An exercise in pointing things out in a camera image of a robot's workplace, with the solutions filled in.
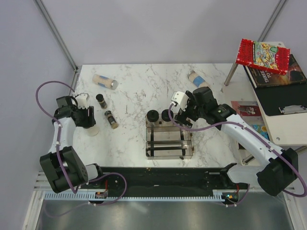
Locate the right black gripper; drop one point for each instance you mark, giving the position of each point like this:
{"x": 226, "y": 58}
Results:
{"x": 191, "y": 100}

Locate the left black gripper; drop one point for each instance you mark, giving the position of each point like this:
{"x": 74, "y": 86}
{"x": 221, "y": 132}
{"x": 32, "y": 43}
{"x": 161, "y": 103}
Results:
{"x": 89, "y": 121}

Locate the black knob-lid glass jar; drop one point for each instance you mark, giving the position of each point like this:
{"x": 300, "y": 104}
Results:
{"x": 152, "y": 118}

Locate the clear three-slot organizer tray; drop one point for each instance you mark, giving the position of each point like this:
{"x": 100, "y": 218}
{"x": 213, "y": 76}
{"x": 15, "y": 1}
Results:
{"x": 167, "y": 143}

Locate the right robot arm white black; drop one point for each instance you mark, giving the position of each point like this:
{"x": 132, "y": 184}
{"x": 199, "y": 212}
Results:
{"x": 277, "y": 168}

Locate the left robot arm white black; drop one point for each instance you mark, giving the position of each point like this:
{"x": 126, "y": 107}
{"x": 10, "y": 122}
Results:
{"x": 62, "y": 166}

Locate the lying black-cap spice bottle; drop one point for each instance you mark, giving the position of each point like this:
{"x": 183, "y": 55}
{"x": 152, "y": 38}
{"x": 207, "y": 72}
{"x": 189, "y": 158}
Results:
{"x": 113, "y": 123}

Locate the upright black-cap spice bottle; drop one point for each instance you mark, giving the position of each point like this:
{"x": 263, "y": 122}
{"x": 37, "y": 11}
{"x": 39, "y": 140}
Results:
{"x": 101, "y": 101}

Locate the right blue-label lying bottle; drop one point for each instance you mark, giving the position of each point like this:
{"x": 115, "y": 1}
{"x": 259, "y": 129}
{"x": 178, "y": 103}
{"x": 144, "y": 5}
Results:
{"x": 197, "y": 80}

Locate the blue-label lying bottle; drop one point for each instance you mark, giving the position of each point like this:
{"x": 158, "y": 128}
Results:
{"x": 197, "y": 80}
{"x": 105, "y": 82}

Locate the left blue-label lying bottle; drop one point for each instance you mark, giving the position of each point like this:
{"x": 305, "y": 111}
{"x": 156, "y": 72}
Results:
{"x": 105, "y": 82}

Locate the black clipboard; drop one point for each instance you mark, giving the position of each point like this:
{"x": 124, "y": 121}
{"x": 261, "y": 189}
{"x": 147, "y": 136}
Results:
{"x": 283, "y": 100}

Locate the red children's book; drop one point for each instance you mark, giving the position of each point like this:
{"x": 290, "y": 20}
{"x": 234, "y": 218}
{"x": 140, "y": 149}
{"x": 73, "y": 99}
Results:
{"x": 263, "y": 56}

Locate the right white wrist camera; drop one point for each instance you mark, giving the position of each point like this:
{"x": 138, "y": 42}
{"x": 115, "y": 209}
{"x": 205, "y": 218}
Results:
{"x": 180, "y": 99}

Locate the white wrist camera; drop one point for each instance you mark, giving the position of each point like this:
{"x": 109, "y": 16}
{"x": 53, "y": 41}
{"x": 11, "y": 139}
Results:
{"x": 180, "y": 99}
{"x": 82, "y": 100}

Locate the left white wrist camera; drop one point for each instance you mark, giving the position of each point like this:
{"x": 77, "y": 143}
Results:
{"x": 82, "y": 100}

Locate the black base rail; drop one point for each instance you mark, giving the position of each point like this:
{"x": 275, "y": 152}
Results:
{"x": 141, "y": 181}

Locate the white slotted cable duct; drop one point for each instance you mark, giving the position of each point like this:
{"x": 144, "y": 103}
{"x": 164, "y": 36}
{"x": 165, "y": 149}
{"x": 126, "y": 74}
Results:
{"x": 87, "y": 195}

